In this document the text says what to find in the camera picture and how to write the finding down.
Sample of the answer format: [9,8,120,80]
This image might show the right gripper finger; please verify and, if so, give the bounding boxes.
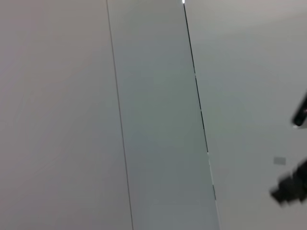
[270,159,307,208]

